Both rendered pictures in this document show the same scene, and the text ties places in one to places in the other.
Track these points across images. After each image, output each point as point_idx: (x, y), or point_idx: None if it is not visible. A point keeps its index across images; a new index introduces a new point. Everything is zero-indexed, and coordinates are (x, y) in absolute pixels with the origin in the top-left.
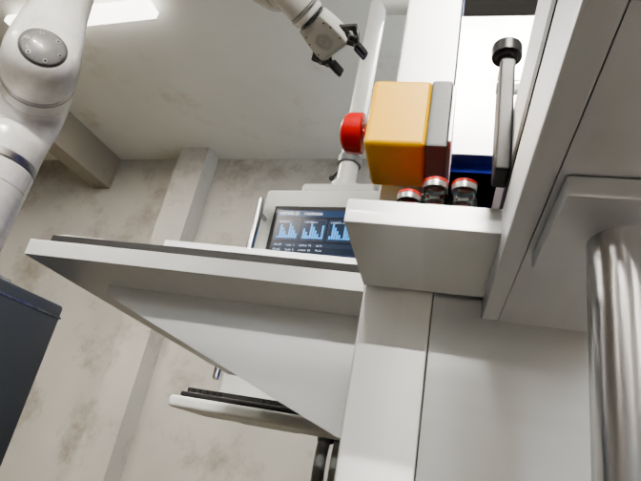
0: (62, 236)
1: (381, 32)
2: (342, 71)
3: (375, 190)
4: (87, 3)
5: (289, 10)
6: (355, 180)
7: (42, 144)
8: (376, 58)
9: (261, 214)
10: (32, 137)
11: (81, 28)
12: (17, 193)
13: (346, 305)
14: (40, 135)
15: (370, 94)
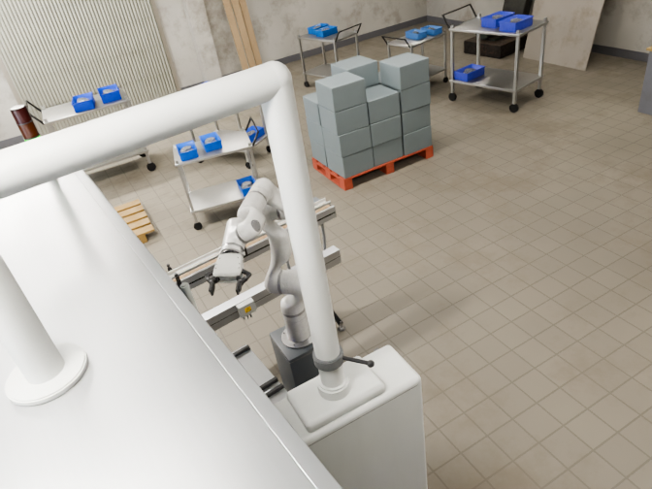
0: (245, 345)
1: (273, 159)
2: (236, 291)
3: (287, 399)
4: (273, 255)
5: None
6: (321, 380)
7: (285, 307)
8: (284, 213)
9: None
10: (281, 306)
11: (270, 269)
12: (285, 321)
13: None
14: (291, 301)
15: (298, 275)
